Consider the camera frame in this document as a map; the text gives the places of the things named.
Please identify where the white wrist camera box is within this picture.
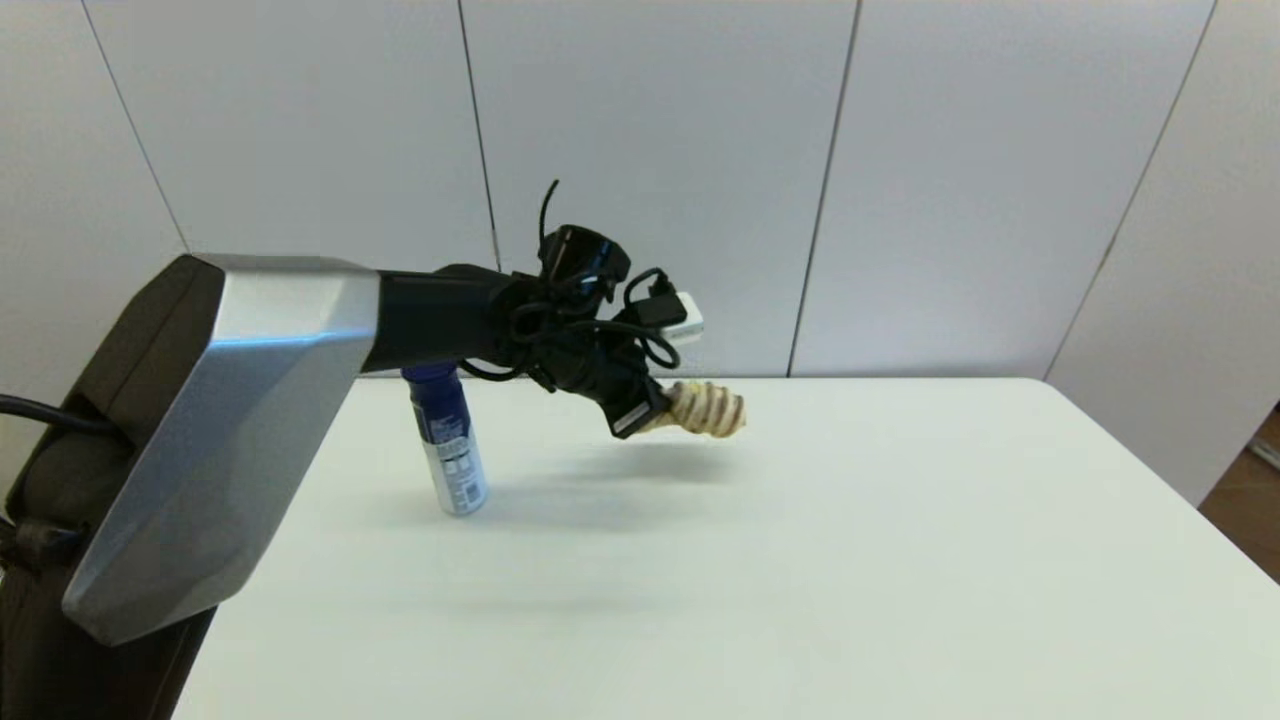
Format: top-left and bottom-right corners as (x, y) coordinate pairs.
(650, 291), (705, 346)

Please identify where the thick black cable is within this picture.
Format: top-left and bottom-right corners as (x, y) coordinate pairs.
(0, 393), (129, 438)

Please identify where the long twisted bread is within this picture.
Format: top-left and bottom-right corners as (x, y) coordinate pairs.
(640, 380), (748, 440)

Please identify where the blue and white bottle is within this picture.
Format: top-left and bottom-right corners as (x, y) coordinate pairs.
(401, 365), (490, 517)

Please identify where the black robot body column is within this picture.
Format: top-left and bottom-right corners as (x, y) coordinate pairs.
(0, 555), (217, 720)

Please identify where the thin black cable bundle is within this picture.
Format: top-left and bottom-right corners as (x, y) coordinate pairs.
(458, 179), (686, 386)

